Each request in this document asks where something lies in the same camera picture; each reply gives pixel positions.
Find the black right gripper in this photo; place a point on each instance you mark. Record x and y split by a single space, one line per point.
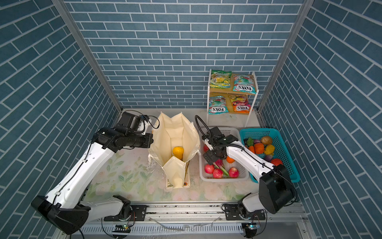
211 156

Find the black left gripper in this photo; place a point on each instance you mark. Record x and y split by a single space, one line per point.
148 142

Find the pink dragon fruit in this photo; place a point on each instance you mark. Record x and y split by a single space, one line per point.
220 165

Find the large orange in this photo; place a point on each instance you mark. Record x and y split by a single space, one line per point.
230 160

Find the yellow mango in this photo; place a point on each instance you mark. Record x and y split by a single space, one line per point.
178 152

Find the cream canvas grocery bag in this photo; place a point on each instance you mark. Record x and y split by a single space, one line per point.
176 142

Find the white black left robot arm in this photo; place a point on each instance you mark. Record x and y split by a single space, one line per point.
63 206

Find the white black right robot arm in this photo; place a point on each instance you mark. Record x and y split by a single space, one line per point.
275 186

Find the green Fox's candy bag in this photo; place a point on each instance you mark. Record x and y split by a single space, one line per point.
217 105

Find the orange Fox's candy bag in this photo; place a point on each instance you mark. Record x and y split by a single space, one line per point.
240 103

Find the green yellow candy bag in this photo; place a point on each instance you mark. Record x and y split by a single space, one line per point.
220 79

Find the teal Fox's candy bag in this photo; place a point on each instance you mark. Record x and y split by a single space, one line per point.
244 83

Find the orange carrot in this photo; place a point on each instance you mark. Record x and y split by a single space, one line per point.
252 149

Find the white plastic basket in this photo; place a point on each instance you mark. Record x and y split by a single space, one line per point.
243 173

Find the orange pumpkin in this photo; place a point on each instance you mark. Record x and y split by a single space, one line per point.
259 148

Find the brown potato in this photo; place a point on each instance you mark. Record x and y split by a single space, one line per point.
266 140

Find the teal plastic basket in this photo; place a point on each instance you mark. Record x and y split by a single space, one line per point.
281 152

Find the white wooden two-tier shelf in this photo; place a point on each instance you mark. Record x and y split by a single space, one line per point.
226 92

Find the yellow bell pepper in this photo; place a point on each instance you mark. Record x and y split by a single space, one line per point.
269 149

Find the purple eggplant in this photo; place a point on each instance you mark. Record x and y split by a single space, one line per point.
268 158

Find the red tomato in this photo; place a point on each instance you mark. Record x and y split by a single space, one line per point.
276 162

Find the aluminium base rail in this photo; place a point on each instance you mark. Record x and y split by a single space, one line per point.
199 220

